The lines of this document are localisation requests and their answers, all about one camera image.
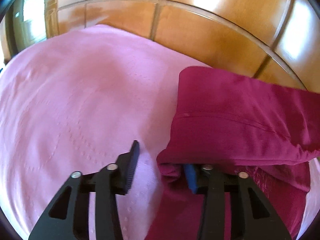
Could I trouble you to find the wooden panelled wardrobe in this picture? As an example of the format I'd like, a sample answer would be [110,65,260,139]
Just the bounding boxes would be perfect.
[57,0,319,92]

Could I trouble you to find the magenta small garment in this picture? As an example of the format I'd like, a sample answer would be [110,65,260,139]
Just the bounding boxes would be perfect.
[146,67,319,239]

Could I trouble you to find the carved wooden door frame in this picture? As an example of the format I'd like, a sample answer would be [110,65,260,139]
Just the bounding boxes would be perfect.
[44,0,59,38]

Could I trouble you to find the pink bed sheet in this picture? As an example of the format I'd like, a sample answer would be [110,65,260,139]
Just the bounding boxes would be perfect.
[1,25,319,239]

